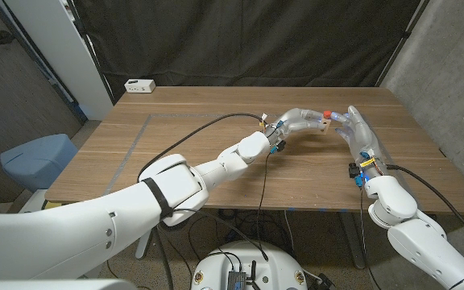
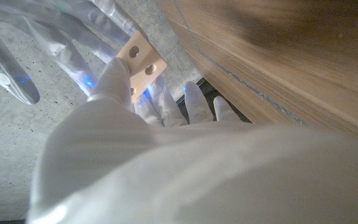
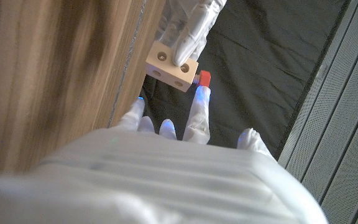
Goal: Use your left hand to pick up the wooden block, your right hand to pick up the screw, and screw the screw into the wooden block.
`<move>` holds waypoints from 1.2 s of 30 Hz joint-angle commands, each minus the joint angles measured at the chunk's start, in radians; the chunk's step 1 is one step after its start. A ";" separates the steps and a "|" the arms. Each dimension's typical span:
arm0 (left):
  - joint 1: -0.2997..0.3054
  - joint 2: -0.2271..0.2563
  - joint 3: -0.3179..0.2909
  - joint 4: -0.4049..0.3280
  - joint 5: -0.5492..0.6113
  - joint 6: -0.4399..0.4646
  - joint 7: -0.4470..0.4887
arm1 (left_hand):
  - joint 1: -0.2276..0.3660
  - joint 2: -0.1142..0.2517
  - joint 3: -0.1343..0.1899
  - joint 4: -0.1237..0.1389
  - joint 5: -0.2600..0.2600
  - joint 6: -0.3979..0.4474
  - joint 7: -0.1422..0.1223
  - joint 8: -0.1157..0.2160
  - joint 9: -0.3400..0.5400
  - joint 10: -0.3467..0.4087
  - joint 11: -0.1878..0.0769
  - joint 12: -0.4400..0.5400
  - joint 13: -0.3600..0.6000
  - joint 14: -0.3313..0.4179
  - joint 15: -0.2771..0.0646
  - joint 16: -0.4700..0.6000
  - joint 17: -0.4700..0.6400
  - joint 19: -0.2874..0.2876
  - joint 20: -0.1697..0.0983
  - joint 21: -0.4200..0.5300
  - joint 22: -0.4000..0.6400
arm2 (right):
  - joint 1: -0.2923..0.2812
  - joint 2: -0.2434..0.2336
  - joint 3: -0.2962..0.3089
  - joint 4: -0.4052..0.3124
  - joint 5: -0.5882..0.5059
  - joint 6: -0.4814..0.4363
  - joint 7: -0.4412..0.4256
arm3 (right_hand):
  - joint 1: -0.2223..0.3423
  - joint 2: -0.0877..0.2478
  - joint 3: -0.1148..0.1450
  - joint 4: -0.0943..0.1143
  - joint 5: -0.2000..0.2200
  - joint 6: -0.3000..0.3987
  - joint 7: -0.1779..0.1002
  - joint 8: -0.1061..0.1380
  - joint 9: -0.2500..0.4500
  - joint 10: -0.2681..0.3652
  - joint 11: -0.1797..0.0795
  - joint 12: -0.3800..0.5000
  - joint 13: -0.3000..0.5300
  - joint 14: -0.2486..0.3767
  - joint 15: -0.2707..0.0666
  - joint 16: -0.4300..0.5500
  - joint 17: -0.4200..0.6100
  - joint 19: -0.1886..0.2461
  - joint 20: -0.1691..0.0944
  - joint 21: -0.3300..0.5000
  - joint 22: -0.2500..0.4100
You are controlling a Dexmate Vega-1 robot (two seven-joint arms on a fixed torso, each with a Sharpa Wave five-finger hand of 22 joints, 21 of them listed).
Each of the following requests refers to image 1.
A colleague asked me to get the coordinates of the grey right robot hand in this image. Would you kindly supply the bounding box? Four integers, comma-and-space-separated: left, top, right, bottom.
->
330, 105, 388, 184

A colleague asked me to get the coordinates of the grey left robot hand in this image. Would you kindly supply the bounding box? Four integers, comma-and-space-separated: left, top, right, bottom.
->
263, 107, 328, 154

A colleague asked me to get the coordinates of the black curtain backdrop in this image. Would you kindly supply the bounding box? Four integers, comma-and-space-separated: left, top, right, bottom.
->
72, 0, 422, 102

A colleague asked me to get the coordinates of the grey table leg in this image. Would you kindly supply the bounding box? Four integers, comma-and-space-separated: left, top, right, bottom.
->
135, 227, 155, 259
338, 211, 367, 270

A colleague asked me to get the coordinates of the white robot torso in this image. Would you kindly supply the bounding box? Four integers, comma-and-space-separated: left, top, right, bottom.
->
191, 240, 309, 290

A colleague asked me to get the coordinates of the white power strip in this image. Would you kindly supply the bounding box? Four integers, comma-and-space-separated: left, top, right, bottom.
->
123, 78, 157, 94

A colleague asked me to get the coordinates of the grey electronics box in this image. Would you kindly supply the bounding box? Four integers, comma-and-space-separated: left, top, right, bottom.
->
226, 270, 248, 290

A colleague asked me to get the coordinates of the white cabinet panel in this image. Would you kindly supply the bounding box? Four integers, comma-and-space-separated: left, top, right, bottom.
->
4, 0, 114, 121

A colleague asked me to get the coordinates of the blue padded stool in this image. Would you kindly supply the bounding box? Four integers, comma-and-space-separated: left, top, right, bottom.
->
0, 133, 79, 193

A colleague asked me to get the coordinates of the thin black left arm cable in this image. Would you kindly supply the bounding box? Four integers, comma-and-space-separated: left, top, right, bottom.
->
171, 151, 276, 290

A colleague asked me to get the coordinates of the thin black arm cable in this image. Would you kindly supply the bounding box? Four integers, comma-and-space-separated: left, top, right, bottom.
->
358, 187, 382, 290
171, 151, 276, 290

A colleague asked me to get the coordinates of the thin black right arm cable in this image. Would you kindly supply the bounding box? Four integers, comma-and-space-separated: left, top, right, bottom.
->
358, 187, 382, 290

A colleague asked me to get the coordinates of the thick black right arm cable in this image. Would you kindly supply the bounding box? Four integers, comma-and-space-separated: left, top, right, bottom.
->
385, 164, 464, 253

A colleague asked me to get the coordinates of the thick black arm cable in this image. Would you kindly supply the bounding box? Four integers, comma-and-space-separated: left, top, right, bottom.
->
385, 164, 464, 253
137, 112, 267, 182

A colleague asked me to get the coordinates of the black frame pole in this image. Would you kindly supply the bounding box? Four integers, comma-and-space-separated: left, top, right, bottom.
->
65, 0, 116, 106
375, 0, 433, 88

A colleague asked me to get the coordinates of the white floor cable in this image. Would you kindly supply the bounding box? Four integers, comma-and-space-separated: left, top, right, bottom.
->
283, 209, 296, 253

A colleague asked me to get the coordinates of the black floor cable tangle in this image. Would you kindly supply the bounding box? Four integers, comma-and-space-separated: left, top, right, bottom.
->
187, 209, 285, 259

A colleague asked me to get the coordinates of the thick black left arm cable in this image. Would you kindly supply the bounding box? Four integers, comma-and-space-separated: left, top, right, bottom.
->
137, 112, 267, 182

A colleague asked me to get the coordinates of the black wall rail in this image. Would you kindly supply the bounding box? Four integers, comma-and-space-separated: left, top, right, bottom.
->
0, 0, 89, 124

